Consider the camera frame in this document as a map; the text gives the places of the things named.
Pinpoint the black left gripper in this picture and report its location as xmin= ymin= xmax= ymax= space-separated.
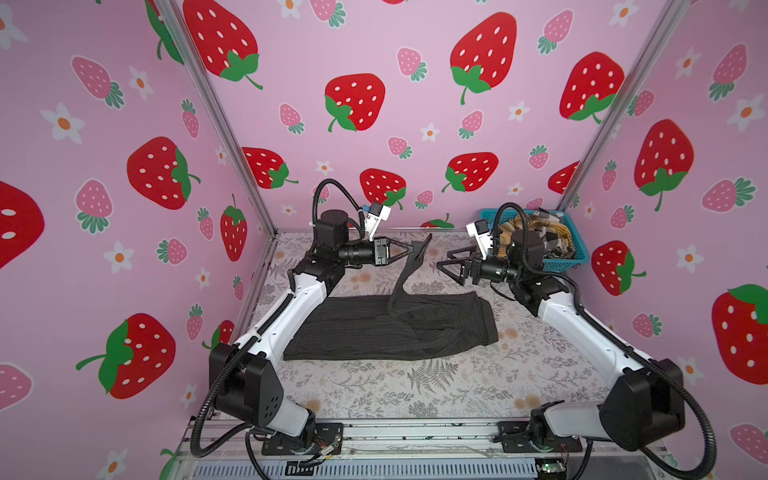
xmin=333 ymin=239 xmax=409 ymax=273

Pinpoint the dark grey pinstriped shirt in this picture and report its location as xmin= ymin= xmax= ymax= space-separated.
xmin=283 ymin=237 xmax=498 ymax=361

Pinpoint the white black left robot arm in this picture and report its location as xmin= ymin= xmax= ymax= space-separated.
xmin=193 ymin=203 xmax=413 ymax=449

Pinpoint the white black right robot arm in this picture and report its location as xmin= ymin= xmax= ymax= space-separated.
xmin=438 ymin=220 xmax=685 ymax=451

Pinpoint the yellow plaid shirt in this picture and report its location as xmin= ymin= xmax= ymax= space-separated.
xmin=499 ymin=212 xmax=575 ymax=259

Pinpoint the grey white plaid shirt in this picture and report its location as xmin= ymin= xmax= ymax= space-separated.
xmin=526 ymin=209 xmax=576 ymax=260

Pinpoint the teal plastic basket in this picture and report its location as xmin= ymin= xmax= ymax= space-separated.
xmin=498 ymin=208 xmax=588 ymax=273

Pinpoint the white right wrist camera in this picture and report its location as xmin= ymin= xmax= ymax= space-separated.
xmin=466 ymin=219 xmax=493 ymax=260

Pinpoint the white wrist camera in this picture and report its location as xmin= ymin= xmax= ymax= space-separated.
xmin=466 ymin=219 xmax=493 ymax=260
xmin=364 ymin=202 xmax=391 ymax=241

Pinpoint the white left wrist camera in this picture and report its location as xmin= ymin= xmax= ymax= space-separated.
xmin=364 ymin=202 xmax=391 ymax=241

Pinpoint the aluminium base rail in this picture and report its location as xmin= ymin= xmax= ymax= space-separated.
xmin=162 ymin=418 xmax=668 ymax=479

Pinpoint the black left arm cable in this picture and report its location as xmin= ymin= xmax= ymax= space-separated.
xmin=188 ymin=178 xmax=373 ymax=480

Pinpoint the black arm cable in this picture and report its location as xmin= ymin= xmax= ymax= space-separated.
xmin=188 ymin=178 xmax=373 ymax=480
xmin=490 ymin=202 xmax=718 ymax=480

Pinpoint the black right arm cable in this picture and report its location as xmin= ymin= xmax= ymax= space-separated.
xmin=490 ymin=202 xmax=718 ymax=480

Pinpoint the aluminium frame post right corner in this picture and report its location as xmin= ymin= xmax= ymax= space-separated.
xmin=557 ymin=0 xmax=691 ymax=211

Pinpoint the aluminium frame post corner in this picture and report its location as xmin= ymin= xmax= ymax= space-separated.
xmin=557 ymin=0 xmax=691 ymax=211
xmin=157 ymin=0 xmax=278 ymax=239

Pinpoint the aluminium frame post left corner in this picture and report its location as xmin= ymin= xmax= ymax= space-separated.
xmin=157 ymin=0 xmax=278 ymax=239

